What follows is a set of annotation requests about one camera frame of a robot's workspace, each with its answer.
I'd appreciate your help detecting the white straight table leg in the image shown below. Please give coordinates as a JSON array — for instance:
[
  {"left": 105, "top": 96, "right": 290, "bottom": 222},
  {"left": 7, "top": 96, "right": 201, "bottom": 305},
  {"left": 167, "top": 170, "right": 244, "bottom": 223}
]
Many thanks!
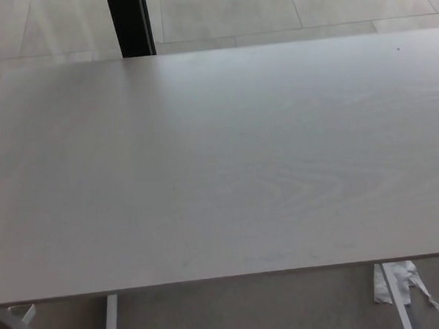
[{"left": 101, "top": 293, "right": 121, "bottom": 329}]

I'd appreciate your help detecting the white crumpled paper scrap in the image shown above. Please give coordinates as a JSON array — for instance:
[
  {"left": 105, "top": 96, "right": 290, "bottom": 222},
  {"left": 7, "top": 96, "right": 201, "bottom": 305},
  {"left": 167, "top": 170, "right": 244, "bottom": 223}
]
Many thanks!
[{"left": 370, "top": 258, "right": 439, "bottom": 322}]

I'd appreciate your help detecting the white slanted table leg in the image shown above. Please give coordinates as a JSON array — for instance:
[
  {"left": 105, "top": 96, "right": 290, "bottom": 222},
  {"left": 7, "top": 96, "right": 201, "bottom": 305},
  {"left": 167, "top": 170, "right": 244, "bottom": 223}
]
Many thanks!
[{"left": 381, "top": 261, "right": 417, "bottom": 329}]

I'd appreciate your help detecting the black window frame post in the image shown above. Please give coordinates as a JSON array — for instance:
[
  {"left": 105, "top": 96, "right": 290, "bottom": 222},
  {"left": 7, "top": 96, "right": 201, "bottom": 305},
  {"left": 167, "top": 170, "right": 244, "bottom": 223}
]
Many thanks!
[{"left": 105, "top": 0, "right": 158, "bottom": 60}]

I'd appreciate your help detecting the white metal table bracket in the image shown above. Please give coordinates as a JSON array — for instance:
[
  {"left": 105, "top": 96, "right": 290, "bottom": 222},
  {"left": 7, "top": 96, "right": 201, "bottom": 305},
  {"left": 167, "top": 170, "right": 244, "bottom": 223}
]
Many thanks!
[{"left": 7, "top": 302, "right": 38, "bottom": 329}]

